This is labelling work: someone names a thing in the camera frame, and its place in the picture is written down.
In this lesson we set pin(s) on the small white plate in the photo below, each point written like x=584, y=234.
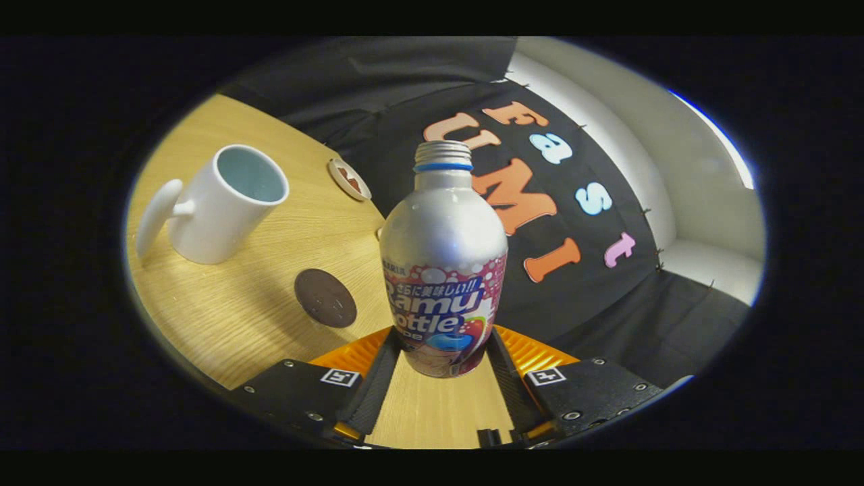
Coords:
x=339, y=177

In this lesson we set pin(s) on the dark brown round coaster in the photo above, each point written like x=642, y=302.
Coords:
x=325, y=298

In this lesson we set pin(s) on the white cup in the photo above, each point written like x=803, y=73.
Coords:
x=216, y=223

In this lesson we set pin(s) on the wooden table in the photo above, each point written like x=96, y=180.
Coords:
x=236, y=324

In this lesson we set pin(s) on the red food slices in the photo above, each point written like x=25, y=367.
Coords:
x=351, y=181

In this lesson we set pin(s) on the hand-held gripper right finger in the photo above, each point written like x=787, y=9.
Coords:
x=509, y=391

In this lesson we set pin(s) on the silver juice bottle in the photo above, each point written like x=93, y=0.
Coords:
x=442, y=236

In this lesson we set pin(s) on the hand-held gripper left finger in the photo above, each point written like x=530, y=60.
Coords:
x=374, y=391

